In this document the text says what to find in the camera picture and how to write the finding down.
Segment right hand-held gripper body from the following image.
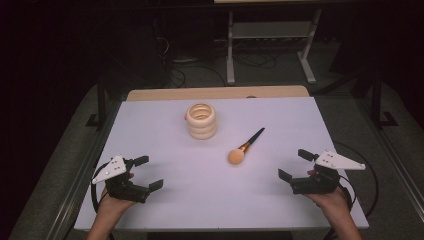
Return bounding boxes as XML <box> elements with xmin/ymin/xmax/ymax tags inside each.
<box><xmin>289</xmin><ymin>150</ymin><xmax>367</xmax><ymax>196</ymax></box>

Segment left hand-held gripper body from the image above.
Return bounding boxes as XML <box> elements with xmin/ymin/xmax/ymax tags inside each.
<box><xmin>91</xmin><ymin>154</ymin><xmax>151</xmax><ymax>204</ymax></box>

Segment makeup brush with gold ferrule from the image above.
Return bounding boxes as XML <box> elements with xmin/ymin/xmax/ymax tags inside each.
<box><xmin>227</xmin><ymin>127</ymin><xmax>266</xmax><ymax>166</ymax></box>

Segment cream ringed brush holder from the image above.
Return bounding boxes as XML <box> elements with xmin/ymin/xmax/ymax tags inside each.
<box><xmin>184</xmin><ymin>102</ymin><xmax>218</xmax><ymax>141</ymax></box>

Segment person's left hand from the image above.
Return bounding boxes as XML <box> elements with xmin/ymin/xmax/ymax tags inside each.
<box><xmin>96</xmin><ymin>171</ymin><xmax>138</xmax><ymax>216</ymax></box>

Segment person's right hand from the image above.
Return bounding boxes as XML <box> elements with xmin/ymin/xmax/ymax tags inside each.
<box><xmin>304</xmin><ymin>168</ymin><xmax>352</xmax><ymax>216</ymax></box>

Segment white board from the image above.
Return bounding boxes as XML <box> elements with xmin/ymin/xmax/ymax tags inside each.
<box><xmin>73</xmin><ymin>96</ymin><xmax>370</xmax><ymax>233</ymax></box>

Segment black metal stand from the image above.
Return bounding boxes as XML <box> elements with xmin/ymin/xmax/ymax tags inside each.
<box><xmin>352</xmin><ymin>70</ymin><xmax>400</xmax><ymax>130</ymax></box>
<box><xmin>85</xmin><ymin>73</ymin><xmax>108</xmax><ymax>130</ymax></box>

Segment wooden table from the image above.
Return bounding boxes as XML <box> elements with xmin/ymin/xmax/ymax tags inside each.
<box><xmin>126</xmin><ymin>85</ymin><xmax>311</xmax><ymax>102</ymax></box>

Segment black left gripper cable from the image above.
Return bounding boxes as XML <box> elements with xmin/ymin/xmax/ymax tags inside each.
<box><xmin>90</xmin><ymin>162</ymin><xmax>112</xmax><ymax>215</ymax></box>

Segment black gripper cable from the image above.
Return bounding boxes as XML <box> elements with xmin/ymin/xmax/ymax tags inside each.
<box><xmin>332</xmin><ymin>139</ymin><xmax>380</xmax><ymax>219</ymax></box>
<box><xmin>90</xmin><ymin>162</ymin><xmax>112</xmax><ymax>215</ymax></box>

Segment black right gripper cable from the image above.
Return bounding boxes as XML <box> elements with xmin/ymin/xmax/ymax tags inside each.
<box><xmin>332</xmin><ymin>139</ymin><xmax>380</xmax><ymax>219</ymax></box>

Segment floor cables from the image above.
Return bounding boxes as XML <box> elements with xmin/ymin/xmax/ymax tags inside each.
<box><xmin>166</xmin><ymin>38</ymin><xmax>301</xmax><ymax>88</ymax></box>

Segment grey metal desk frame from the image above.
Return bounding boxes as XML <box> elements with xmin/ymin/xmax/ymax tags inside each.
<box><xmin>225</xmin><ymin>8</ymin><xmax>323</xmax><ymax>86</ymax></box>

